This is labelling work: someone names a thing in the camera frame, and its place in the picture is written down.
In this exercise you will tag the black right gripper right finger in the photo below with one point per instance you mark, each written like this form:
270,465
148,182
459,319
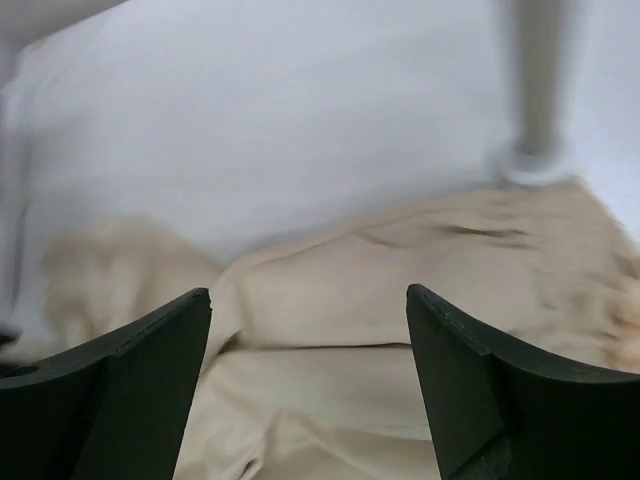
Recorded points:
500,408

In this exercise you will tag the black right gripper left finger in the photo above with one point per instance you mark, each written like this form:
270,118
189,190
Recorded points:
115,407

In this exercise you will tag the beige trousers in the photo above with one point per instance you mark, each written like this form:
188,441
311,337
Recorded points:
308,372

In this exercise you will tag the metal clothes rack frame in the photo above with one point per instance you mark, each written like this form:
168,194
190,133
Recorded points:
541,40

